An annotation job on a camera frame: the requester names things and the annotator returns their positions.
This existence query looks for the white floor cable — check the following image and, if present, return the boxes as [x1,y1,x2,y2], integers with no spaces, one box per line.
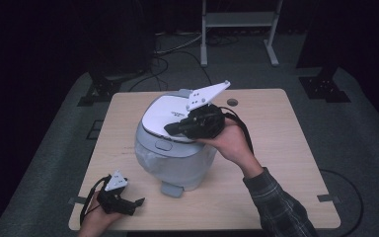
[153,30,205,55]

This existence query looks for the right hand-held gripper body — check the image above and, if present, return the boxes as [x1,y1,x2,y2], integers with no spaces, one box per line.
[181,80,232,140]

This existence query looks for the black stand base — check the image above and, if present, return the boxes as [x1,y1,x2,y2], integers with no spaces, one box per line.
[76,62,123,108]
[295,65,352,104]

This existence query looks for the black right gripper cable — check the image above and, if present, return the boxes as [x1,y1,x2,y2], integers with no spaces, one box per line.
[217,106,255,156]

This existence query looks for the white rice cooker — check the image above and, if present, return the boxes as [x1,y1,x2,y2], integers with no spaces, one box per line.
[133,88,219,199]

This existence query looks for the black looped floor cable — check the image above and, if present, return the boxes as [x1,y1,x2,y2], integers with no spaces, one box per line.
[319,168,365,237]

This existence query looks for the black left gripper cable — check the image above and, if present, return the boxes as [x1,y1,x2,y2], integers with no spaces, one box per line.
[79,175,113,227]

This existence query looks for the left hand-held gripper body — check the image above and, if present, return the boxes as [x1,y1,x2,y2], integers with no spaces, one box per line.
[96,169,134,216]

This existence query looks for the person's left hand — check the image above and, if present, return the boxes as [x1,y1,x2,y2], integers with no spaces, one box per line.
[78,192,123,235]

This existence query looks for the black floor cables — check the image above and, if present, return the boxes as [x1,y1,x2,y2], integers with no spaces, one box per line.
[127,33,241,93]

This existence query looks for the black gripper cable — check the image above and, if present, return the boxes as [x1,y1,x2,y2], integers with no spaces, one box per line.
[79,175,113,227]
[217,106,255,156]

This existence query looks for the person's right hand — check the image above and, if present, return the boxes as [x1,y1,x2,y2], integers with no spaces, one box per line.
[195,118,265,180]

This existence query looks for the dark floor outlet plate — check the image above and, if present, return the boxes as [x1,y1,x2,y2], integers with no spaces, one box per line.
[85,119,105,141]

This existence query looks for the grey tape strip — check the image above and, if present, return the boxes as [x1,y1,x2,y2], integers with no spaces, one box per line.
[317,194,341,203]

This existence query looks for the white metal stand frame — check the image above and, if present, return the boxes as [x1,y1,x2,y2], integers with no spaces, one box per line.
[199,0,284,68]

